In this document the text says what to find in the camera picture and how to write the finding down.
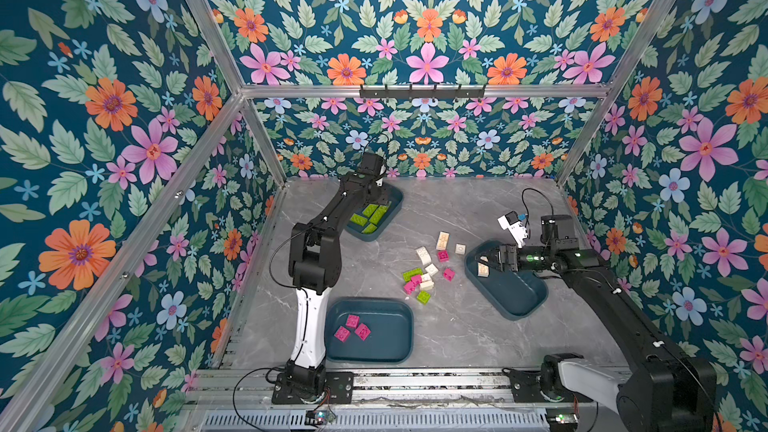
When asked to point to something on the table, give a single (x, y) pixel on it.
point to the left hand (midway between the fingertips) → (385, 186)
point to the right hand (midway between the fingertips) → (484, 256)
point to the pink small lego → (362, 331)
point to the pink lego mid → (353, 321)
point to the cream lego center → (424, 255)
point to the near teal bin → (384, 346)
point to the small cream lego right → (460, 249)
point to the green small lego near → (423, 297)
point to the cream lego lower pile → (427, 283)
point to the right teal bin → (515, 295)
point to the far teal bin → (367, 225)
